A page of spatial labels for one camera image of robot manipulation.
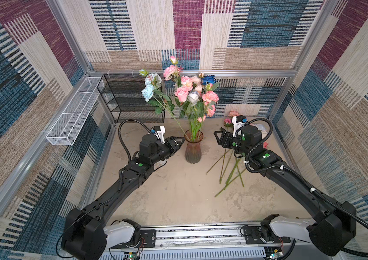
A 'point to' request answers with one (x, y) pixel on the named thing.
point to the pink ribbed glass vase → (193, 152)
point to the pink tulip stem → (198, 132)
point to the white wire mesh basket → (72, 119)
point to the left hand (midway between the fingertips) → (185, 138)
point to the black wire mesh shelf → (122, 93)
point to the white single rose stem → (195, 109)
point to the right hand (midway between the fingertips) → (218, 135)
